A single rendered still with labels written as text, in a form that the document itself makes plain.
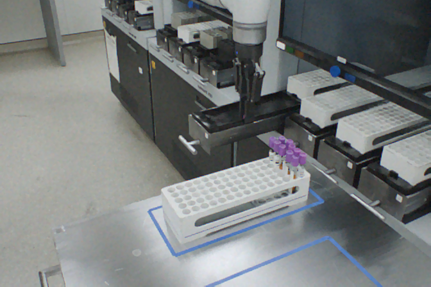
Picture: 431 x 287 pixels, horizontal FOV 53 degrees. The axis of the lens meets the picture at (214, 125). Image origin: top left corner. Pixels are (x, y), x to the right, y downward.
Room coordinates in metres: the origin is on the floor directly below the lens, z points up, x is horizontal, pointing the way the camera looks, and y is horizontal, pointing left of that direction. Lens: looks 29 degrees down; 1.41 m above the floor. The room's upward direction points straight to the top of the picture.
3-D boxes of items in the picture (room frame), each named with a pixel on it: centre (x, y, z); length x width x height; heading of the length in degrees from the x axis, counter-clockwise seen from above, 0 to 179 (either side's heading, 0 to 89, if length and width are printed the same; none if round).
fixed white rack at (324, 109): (1.17, -0.41, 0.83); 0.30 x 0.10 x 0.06; 119
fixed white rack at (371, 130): (1.04, -0.48, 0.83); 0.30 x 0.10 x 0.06; 119
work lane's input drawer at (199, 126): (1.25, -0.23, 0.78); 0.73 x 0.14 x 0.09; 119
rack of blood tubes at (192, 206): (0.71, -0.05, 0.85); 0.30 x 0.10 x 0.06; 117
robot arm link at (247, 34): (1.12, -0.09, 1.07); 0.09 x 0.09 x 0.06
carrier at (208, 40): (1.74, 0.02, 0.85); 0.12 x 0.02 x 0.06; 30
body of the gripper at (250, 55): (1.12, -0.09, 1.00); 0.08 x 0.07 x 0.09; 29
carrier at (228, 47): (1.61, -0.05, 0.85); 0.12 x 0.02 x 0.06; 29
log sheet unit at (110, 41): (2.74, 0.69, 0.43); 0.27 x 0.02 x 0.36; 29
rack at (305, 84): (1.34, -0.39, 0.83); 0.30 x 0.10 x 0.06; 119
